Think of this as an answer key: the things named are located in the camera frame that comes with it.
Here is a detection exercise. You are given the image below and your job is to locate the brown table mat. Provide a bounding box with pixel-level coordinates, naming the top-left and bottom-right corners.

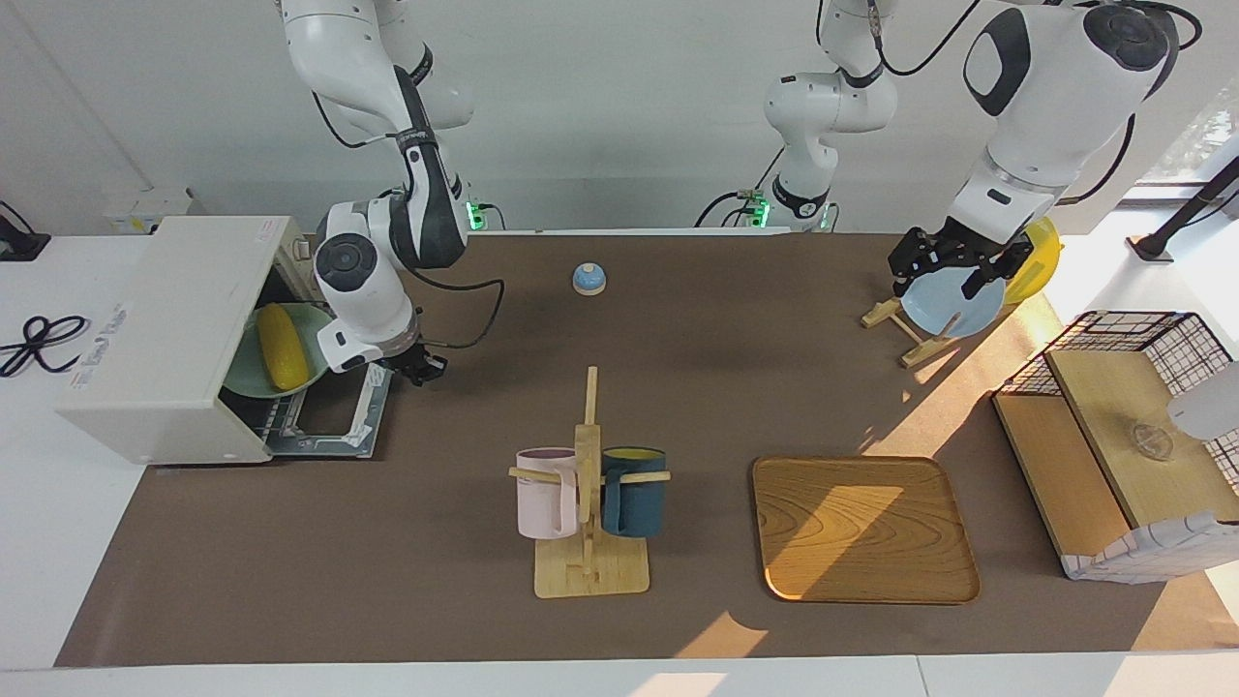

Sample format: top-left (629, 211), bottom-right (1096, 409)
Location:
top-left (55, 232), bottom-right (1239, 669)

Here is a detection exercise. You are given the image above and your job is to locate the yellow plate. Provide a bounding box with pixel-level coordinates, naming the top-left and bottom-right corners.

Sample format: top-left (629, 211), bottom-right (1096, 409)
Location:
top-left (1002, 217), bottom-right (1063, 306)

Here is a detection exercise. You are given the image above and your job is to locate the white toaster oven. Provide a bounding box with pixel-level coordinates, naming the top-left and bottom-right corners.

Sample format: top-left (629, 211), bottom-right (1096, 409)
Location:
top-left (55, 216), bottom-right (325, 466)

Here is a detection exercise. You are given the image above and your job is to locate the light wooden mug rack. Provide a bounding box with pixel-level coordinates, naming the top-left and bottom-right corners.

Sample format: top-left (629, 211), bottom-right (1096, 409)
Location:
top-left (509, 366), bottom-right (672, 599)

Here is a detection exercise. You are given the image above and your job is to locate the coiled black cable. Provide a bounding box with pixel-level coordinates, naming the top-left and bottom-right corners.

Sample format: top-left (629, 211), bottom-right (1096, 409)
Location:
top-left (0, 315), bottom-right (91, 379)

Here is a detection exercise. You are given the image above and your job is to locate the black wire basket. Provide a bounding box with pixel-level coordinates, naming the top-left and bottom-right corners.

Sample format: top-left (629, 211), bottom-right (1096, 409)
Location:
top-left (995, 311), bottom-right (1239, 485)

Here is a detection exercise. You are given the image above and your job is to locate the wooden lid board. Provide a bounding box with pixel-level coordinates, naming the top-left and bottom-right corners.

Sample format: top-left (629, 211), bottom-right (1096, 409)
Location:
top-left (1045, 348), bottom-right (1239, 530)

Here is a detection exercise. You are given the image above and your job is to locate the light wooden plate rack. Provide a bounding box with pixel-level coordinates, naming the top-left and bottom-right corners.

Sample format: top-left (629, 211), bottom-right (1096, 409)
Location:
top-left (861, 290), bottom-right (969, 369)

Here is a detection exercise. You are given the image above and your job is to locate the pink mug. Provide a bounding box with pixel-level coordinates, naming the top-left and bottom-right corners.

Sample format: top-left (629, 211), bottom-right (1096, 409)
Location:
top-left (516, 447), bottom-right (582, 540)

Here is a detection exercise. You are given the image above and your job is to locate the yellow corn cob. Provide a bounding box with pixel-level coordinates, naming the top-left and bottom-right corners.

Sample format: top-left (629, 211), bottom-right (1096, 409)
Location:
top-left (257, 303), bottom-right (311, 392)

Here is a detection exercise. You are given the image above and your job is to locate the mint green plate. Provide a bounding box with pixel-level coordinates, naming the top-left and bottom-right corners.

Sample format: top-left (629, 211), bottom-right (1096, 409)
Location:
top-left (221, 302), bottom-right (337, 400)

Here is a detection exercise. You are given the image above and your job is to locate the light blue plate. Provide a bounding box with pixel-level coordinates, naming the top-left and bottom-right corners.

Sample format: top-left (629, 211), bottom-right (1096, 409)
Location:
top-left (898, 261), bottom-right (1008, 339)

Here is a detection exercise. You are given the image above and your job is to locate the black left base cable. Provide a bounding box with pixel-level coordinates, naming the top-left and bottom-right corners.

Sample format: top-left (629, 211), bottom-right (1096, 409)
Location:
top-left (694, 145), bottom-right (787, 229)

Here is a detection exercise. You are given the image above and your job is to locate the black device with cable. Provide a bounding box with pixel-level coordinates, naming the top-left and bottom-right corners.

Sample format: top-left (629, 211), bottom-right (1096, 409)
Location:
top-left (0, 200), bottom-right (51, 262)

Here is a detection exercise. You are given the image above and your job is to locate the wooden box side panel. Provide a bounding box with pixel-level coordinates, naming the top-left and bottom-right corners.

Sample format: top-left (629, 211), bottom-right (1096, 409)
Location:
top-left (992, 392), bottom-right (1133, 580)

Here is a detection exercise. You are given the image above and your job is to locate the dark blue mug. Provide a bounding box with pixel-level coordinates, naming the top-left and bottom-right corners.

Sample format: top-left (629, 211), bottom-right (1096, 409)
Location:
top-left (600, 446), bottom-right (668, 539)

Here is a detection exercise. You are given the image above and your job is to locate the white checked cloth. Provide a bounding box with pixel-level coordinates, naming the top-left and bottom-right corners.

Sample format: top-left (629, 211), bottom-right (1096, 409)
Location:
top-left (1062, 510), bottom-right (1239, 585)

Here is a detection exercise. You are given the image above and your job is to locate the brown wooden tray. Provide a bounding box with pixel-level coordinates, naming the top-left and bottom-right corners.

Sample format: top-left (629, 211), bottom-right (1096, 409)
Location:
top-left (752, 456), bottom-right (982, 605)

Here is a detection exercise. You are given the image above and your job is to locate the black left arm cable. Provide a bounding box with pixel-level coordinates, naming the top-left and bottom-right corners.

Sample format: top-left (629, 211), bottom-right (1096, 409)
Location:
top-left (866, 0), bottom-right (1203, 206)

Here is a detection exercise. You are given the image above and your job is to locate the white cylinder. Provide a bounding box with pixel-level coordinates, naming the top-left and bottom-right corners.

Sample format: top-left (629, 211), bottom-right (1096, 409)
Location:
top-left (1166, 360), bottom-right (1239, 442)

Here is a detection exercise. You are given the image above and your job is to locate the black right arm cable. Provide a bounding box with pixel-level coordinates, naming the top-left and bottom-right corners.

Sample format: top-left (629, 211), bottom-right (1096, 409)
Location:
top-left (392, 266), bottom-right (505, 351)

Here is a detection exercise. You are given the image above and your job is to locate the glass oven door with handle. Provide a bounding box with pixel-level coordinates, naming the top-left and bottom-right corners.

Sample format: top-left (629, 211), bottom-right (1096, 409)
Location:
top-left (261, 363), bottom-right (393, 458)

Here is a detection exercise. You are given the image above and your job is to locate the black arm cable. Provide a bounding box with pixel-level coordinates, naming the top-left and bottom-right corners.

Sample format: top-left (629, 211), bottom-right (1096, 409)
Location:
top-left (392, 266), bottom-right (505, 351)
top-left (866, 0), bottom-right (1203, 206)

